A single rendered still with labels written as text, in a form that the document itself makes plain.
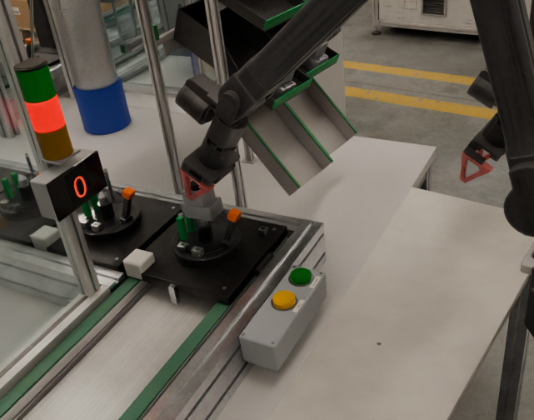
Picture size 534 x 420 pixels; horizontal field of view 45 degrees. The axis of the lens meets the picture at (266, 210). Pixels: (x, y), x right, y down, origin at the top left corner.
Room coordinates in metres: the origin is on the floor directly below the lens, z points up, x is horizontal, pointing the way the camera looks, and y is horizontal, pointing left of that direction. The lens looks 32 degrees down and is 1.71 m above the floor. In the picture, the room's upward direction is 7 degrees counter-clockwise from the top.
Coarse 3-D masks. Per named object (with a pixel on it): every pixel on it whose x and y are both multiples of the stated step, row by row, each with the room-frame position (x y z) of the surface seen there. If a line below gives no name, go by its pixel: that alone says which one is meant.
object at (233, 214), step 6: (222, 210) 1.03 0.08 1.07; (234, 210) 1.02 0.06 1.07; (222, 216) 1.02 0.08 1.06; (228, 216) 1.01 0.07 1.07; (234, 216) 1.00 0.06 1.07; (240, 216) 1.02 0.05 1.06; (228, 222) 1.02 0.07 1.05; (234, 222) 1.01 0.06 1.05; (228, 228) 1.02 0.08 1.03; (234, 228) 1.02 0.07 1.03; (228, 234) 1.02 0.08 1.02; (228, 240) 1.02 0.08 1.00
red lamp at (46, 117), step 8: (56, 96) 0.96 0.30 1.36; (32, 104) 0.93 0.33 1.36; (40, 104) 0.93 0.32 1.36; (48, 104) 0.94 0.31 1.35; (56, 104) 0.95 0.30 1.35; (32, 112) 0.93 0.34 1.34; (40, 112) 0.93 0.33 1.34; (48, 112) 0.94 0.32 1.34; (56, 112) 0.94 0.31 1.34; (32, 120) 0.94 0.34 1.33; (40, 120) 0.93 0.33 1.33; (48, 120) 0.93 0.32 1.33; (56, 120) 0.94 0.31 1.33; (64, 120) 0.96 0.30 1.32; (40, 128) 0.93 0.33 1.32; (48, 128) 0.93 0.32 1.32; (56, 128) 0.94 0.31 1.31
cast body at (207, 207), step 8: (192, 184) 1.05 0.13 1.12; (184, 192) 1.04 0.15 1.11; (192, 192) 1.03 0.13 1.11; (208, 192) 1.04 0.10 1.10; (184, 200) 1.05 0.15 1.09; (200, 200) 1.03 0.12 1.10; (208, 200) 1.04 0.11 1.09; (216, 200) 1.04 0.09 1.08; (184, 208) 1.05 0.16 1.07; (192, 208) 1.04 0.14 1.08; (200, 208) 1.03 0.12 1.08; (208, 208) 1.02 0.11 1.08; (216, 208) 1.03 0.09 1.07; (192, 216) 1.04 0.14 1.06; (200, 216) 1.03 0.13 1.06; (208, 216) 1.02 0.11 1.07; (216, 216) 1.03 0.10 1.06
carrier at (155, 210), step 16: (112, 192) 1.25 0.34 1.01; (80, 208) 1.27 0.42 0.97; (96, 208) 1.22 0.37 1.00; (112, 208) 1.19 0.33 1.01; (144, 208) 1.24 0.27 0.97; (160, 208) 1.23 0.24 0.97; (176, 208) 1.22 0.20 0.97; (96, 224) 1.14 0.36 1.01; (112, 224) 1.15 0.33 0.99; (128, 224) 1.14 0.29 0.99; (144, 224) 1.17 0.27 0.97; (160, 224) 1.16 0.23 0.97; (96, 240) 1.12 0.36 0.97; (112, 240) 1.12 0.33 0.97; (128, 240) 1.11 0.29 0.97; (144, 240) 1.11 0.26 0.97; (96, 256) 1.07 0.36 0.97; (112, 256) 1.06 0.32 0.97
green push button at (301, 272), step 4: (296, 268) 0.95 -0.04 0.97; (300, 268) 0.95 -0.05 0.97; (304, 268) 0.94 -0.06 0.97; (292, 272) 0.94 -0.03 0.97; (296, 272) 0.93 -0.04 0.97; (300, 272) 0.93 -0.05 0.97; (304, 272) 0.93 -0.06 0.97; (308, 272) 0.93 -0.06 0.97; (292, 276) 0.93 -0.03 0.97; (296, 276) 0.92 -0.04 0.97; (300, 276) 0.92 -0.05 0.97; (304, 276) 0.92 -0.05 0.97; (308, 276) 0.92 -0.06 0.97; (292, 280) 0.92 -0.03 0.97; (296, 280) 0.92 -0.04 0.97; (300, 280) 0.91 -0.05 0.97; (304, 280) 0.91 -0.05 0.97; (308, 280) 0.91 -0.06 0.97; (300, 284) 0.91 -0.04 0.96
